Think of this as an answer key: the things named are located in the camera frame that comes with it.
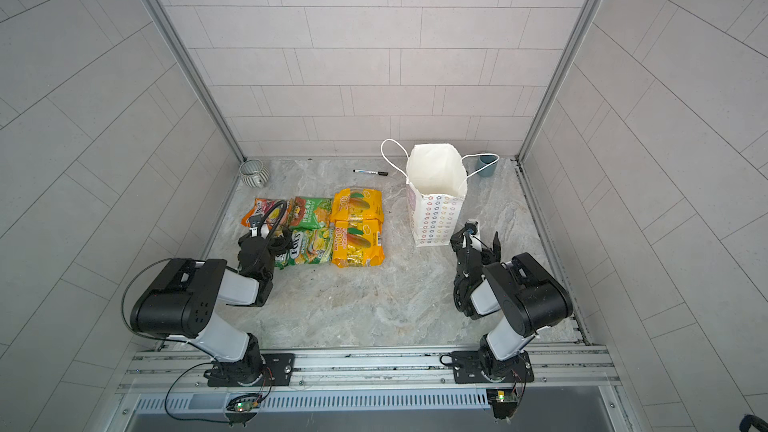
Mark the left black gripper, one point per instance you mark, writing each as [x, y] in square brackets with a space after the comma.
[280, 245]

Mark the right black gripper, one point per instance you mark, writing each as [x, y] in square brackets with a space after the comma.
[494, 255]

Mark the pink orange candy bag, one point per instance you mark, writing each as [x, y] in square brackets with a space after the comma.
[264, 206]

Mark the green Savoria snack pack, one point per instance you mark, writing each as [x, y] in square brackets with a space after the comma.
[307, 247]

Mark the green chip snack bag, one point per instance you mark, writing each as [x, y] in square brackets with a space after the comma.
[311, 213]

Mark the white printed paper bag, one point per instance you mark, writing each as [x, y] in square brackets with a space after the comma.
[436, 183]

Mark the yellow snack package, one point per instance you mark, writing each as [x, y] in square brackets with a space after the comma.
[357, 204]
[357, 243]

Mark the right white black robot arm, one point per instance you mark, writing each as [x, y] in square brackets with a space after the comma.
[521, 289]

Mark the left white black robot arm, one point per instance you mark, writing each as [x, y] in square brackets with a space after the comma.
[179, 306]

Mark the striped ceramic mug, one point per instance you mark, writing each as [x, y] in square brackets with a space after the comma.
[254, 173]

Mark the teal ceramic cup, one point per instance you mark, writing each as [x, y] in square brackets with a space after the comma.
[486, 165]

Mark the black white marker pen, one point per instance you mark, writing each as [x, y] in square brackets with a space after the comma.
[371, 172]

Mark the right circuit board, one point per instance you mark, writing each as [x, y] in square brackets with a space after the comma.
[503, 402]

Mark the left green circuit board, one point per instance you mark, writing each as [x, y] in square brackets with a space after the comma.
[245, 404]

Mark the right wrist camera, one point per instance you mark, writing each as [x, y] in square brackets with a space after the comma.
[472, 228]

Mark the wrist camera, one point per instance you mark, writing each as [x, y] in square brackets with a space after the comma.
[472, 228]
[259, 226]

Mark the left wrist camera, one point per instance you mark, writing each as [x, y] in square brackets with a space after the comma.
[259, 226]

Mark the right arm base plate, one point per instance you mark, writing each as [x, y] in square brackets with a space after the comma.
[481, 367]

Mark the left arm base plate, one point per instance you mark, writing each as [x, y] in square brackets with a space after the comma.
[271, 369]

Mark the aluminium mounting rail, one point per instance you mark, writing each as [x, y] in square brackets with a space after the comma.
[548, 365]

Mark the left aluminium corner post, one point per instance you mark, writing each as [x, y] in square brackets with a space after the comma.
[174, 42]

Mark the aluminium corner post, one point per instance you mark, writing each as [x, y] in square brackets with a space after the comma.
[576, 38]
[174, 42]

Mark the right aluminium corner post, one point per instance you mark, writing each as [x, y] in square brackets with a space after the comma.
[576, 38]

